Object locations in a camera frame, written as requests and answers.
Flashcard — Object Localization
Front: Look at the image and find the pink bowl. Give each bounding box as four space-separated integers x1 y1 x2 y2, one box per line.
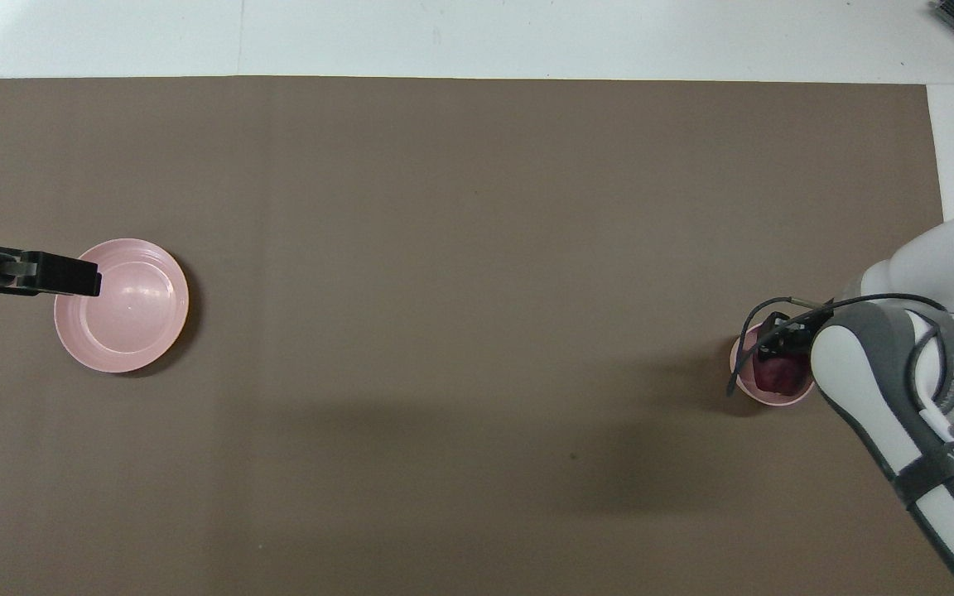
730 323 817 406

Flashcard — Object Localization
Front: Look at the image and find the dark red apple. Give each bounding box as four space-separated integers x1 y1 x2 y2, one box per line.
754 354 807 393

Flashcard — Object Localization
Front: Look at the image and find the brown table mat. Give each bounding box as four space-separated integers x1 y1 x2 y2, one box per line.
0 76 954 596

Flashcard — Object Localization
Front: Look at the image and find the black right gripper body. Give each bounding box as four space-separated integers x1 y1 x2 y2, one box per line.
763 310 819 358

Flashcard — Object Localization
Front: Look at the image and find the pink plate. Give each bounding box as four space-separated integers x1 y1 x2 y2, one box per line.
54 238 190 373

